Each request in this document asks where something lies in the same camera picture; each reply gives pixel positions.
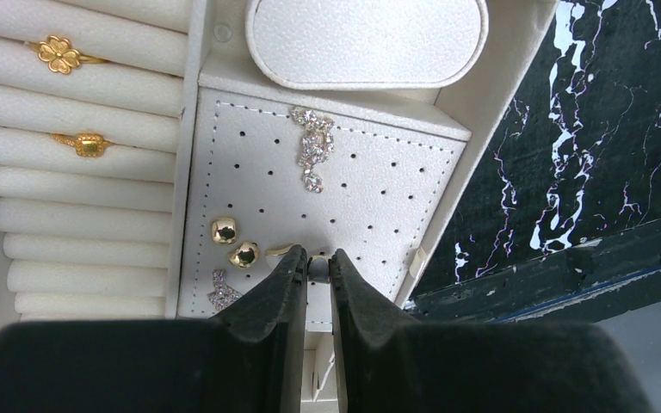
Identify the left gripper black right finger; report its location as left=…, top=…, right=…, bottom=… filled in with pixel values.
left=329, top=250, right=650, bottom=412

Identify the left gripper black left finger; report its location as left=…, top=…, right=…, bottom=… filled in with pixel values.
left=0, top=245, right=307, bottom=412

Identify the small pearl gold earring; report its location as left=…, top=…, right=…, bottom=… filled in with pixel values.
left=308, top=255, right=331, bottom=284

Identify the silver jewelry in box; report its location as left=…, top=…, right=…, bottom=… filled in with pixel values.
left=207, top=268, right=243, bottom=312

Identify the pink open jewelry box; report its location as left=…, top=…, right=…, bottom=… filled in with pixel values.
left=0, top=1, right=559, bottom=412

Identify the rhinestone dangle earring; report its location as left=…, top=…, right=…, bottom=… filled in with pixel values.
left=289, top=107, right=335, bottom=194

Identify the gold square ring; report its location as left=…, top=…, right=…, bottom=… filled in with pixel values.
left=49, top=132, right=116, bottom=159

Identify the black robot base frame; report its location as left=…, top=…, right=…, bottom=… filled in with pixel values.
left=405, top=219, right=661, bottom=323

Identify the gold flower ring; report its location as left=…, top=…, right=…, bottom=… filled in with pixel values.
left=25, top=34, right=109, bottom=76

